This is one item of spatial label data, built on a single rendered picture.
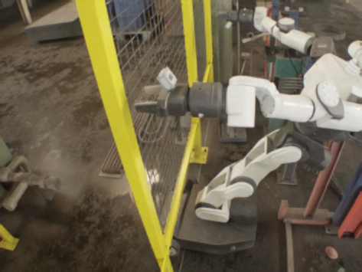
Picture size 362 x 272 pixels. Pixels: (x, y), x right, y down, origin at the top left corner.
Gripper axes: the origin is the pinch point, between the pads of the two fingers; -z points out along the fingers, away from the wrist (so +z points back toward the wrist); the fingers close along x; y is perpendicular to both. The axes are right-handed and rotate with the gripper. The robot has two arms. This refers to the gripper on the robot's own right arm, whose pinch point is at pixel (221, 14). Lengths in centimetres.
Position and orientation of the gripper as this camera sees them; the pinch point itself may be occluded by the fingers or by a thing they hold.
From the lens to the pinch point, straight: 174.6
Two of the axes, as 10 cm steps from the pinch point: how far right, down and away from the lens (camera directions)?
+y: -0.2, -8.1, -5.9
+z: 9.6, 1.5, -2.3
